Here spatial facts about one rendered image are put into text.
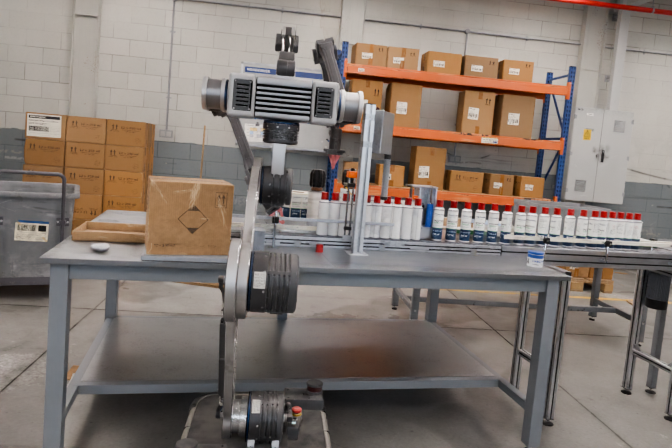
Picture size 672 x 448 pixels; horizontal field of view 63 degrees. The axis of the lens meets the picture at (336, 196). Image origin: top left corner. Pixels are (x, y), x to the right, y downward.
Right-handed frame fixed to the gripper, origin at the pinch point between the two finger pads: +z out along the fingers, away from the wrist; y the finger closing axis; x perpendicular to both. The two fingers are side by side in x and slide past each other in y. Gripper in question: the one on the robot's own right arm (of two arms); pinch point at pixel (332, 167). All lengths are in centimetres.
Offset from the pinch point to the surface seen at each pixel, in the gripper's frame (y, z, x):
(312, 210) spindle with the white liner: 7.5, 23.1, -4.0
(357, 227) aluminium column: -5.1, 23.0, 37.2
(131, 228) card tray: 93, 35, 8
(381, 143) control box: -12.1, -15.0, 37.0
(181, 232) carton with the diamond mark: 69, 24, 63
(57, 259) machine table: 110, 35, 67
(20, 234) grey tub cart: 186, 77, -155
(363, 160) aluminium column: -5.0, -6.8, 36.0
